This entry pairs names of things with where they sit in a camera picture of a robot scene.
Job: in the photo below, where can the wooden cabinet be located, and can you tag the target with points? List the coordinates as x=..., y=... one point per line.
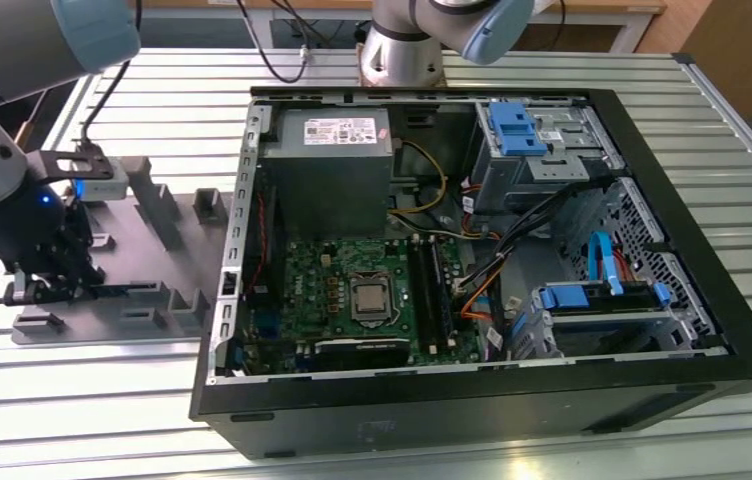
x=736, y=50

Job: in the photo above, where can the grey power supply unit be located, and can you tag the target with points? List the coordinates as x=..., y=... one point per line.
x=323, y=190

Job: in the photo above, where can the silver CPU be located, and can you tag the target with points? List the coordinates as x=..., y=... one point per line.
x=371, y=300

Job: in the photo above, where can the black empty RAM slot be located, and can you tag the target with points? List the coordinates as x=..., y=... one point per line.
x=423, y=295

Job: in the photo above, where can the RAM stick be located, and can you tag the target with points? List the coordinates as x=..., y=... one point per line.
x=125, y=290
x=442, y=295

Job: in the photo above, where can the white wrist camera black mount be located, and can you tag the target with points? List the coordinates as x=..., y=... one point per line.
x=105, y=187

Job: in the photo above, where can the green motherboard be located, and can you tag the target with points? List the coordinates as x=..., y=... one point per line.
x=312, y=325

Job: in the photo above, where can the white-framed wooden desk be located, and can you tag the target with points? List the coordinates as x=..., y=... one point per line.
x=636, y=30

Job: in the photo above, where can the black graphics card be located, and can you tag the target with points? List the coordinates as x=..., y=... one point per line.
x=363, y=352

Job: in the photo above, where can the black PC case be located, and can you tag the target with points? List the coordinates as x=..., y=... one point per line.
x=483, y=415

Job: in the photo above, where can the grey parts rack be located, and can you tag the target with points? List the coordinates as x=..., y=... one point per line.
x=123, y=240

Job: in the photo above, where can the grey optical drive cage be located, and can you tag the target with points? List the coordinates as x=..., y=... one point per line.
x=563, y=167

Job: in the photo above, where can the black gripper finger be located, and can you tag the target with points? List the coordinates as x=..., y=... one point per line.
x=89, y=280
x=43, y=290

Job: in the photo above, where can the hard disk in blue carrier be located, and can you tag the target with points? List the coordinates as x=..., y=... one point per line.
x=566, y=297

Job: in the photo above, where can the grey disk bay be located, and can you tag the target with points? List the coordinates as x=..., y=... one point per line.
x=616, y=320

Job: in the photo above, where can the blue drive latch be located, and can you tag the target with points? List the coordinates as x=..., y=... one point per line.
x=516, y=135

